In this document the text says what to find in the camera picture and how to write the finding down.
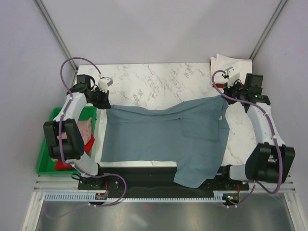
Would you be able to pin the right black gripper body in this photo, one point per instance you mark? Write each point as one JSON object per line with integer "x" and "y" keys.
{"x": 236, "y": 91}

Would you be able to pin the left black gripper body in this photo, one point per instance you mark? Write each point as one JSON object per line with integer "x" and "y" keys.
{"x": 98, "y": 98}

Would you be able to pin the blue-grey t-shirt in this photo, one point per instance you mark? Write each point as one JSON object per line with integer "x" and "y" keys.
{"x": 193, "y": 134}

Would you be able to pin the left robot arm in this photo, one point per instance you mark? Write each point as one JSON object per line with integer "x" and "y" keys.
{"x": 76, "y": 100}

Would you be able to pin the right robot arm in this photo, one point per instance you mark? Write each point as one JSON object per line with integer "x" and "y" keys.
{"x": 271, "y": 159}

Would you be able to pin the red item under white shirt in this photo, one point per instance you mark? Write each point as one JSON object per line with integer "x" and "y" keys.
{"x": 219, "y": 86}

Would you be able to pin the white folded t-shirt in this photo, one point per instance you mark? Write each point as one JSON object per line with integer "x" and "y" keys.
{"x": 240, "y": 66}

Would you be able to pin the pink folded t-shirt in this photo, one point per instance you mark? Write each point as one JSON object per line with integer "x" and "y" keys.
{"x": 84, "y": 127}

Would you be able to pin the red folded t-shirt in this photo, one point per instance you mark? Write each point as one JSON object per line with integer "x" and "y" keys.
{"x": 88, "y": 146}

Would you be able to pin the green plastic bin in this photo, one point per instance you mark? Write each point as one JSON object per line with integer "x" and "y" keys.
{"x": 45, "y": 164}

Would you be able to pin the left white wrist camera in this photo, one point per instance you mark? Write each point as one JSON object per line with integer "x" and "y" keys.
{"x": 104, "y": 83}

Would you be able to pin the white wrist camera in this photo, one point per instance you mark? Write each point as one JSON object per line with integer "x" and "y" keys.
{"x": 104, "y": 83}
{"x": 232, "y": 75}

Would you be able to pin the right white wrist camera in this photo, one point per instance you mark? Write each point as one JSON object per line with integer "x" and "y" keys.
{"x": 232, "y": 75}

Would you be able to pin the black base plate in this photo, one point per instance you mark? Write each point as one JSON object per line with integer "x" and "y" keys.
{"x": 155, "y": 181}

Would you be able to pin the right aluminium frame post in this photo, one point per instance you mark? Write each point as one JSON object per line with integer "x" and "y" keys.
{"x": 268, "y": 28}

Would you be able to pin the aluminium frame post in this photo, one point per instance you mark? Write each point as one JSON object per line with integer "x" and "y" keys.
{"x": 268, "y": 28}
{"x": 52, "y": 27}

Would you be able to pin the white slotted cable duct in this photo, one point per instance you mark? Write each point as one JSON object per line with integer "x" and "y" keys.
{"x": 107, "y": 197}

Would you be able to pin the left aluminium frame post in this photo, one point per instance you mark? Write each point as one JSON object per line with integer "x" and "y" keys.
{"x": 52, "y": 27}

